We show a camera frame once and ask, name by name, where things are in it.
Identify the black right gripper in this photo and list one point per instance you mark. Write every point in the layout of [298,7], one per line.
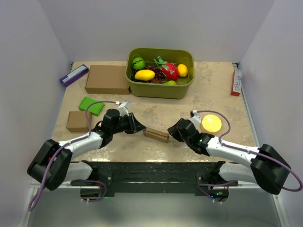
[173,131]

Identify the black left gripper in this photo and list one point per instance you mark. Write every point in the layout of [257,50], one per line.
[136,126]

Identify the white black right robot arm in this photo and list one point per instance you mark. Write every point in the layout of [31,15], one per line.
[263,166]

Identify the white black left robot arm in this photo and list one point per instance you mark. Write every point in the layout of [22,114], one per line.
[52,164]

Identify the green small box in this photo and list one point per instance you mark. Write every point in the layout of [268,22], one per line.
[91,105]

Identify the large closed cardboard box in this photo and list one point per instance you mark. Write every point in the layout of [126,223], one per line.
[107,79]

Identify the small brown cardboard box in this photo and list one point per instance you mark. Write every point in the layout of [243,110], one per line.
[77,122]

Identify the red white toothpaste box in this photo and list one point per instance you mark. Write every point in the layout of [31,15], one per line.
[236,83]

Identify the purple rectangular box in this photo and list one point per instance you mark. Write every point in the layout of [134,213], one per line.
[74,75]

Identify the round yellow sponge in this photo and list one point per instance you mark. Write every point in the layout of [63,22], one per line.
[211,124]

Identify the olive green plastic bin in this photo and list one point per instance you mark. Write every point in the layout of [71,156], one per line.
[161,90]

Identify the green toy lime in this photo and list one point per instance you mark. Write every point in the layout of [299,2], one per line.
[171,82]

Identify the yellow toy mango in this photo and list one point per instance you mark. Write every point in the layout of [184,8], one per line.
[144,75]

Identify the dark toy grapes bunch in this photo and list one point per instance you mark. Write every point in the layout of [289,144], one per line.
[158,79]

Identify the pink toy dragon fruit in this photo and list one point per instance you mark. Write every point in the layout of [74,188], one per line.
[168,69]

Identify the yellow toy lemon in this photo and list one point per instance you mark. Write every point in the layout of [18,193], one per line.
[182,70]

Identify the green toy watermelon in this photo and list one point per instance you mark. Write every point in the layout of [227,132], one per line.
[138,63]

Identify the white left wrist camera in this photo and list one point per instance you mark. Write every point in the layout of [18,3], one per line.
[123,107]

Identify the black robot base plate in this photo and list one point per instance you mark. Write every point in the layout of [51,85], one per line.
[151,177]

